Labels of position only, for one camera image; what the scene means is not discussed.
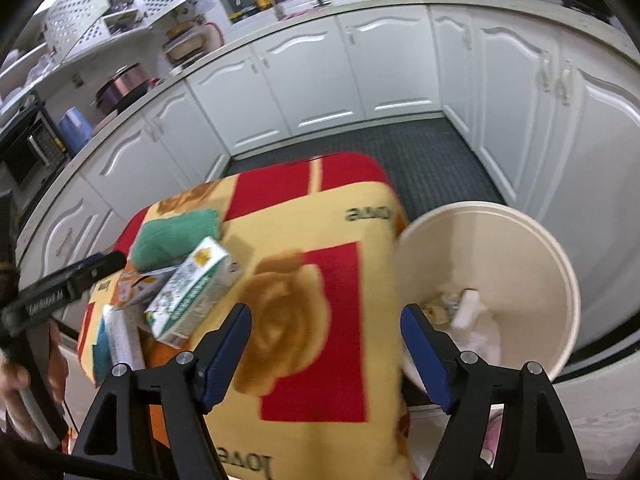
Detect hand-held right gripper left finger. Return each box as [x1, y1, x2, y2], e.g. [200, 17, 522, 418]
[72, 302, 253, 480]

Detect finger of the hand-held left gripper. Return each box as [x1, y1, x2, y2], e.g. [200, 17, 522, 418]
[10, 251, 128, 326]

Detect person's left hand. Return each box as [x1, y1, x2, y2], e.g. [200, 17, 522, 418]
[0, 320, 71, 411]

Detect dish rack with bowls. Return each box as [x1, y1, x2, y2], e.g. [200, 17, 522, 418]
[162, 17, 223, 66]

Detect white lattice wall cabinets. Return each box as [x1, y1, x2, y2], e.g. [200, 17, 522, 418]
[0, 0, 198, 116]

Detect long white cardboard box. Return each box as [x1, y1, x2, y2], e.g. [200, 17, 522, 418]
[102, 305, 146, 371]

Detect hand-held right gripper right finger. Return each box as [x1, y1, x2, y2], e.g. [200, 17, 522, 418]
[400, 302, 588, 480]

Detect black microwave oven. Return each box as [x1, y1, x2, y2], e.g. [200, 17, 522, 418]
[0, 105, 71, 201]

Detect blue water jug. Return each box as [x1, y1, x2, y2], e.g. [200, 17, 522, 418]
[59, 106, 93, 153]

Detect dotted orange white packet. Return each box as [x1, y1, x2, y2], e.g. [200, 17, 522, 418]
[117, 266, 181, 308]

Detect green white drink carton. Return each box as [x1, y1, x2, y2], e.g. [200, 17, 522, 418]
[144, 236, 245, 348]

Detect brown paper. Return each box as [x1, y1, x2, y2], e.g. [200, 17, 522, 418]
[422, 296, 458, 328]

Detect green cloth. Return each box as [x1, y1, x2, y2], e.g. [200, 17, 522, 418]
[131, 208, 223, 271]

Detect white plastic bucket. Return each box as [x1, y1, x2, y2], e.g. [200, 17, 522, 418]
[395, 201, 582, 411]

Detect large white foam block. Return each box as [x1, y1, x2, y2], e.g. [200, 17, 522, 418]
[452, 287, 483, 333]

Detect white tissue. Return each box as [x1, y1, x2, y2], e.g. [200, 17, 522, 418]
[445, 317, 503, 363]

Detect copper rice cooker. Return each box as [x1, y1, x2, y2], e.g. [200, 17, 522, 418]
[95, 62, 153, 113]

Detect white base cabinets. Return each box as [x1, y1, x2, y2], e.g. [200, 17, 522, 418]
[15, 2, 640, 356]

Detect printed red yellow blanket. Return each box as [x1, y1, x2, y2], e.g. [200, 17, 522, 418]
[75, 152, 416, 480]

